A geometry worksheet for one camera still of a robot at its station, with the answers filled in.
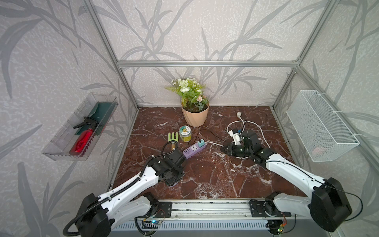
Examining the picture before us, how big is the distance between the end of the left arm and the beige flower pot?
369 mm

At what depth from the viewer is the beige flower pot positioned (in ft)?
3.17

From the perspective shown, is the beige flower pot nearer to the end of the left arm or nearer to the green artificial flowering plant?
the green artificial flowering plant

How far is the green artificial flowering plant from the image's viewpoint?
36.0 inches

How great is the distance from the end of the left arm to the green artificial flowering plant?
16.2 inches

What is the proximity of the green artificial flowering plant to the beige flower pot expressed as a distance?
4 centimetres

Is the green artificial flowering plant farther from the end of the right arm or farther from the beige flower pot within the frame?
the end of the right arm
